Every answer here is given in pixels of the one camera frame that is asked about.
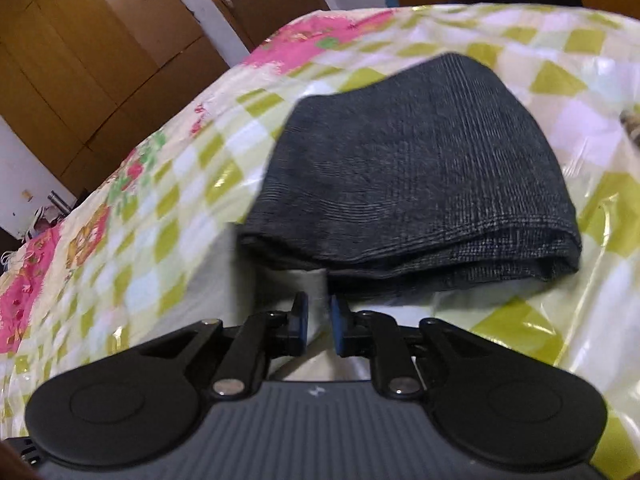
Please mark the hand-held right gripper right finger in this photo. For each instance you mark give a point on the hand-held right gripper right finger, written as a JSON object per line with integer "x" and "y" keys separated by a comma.
{"x": 337, "y": 325}

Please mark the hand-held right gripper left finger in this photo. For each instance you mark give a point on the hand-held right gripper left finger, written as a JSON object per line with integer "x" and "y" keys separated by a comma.
{"x": 300, "y": 322}

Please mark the dark grey pants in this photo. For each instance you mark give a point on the dark grey pants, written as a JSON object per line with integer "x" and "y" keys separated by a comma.
{"x": 425, "y": 175}

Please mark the checkered printed blanket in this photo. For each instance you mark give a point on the checkered printed blanket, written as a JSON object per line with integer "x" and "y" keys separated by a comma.
{"x": 150, "y": 240}

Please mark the metal bottle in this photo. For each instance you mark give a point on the metal bottle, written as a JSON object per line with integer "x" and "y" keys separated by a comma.
{"x": 57, "y": 200}

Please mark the brown wooden wardrobe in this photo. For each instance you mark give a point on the brown wooden wardrobe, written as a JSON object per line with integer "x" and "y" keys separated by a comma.
{"x": 75, "y": 50}

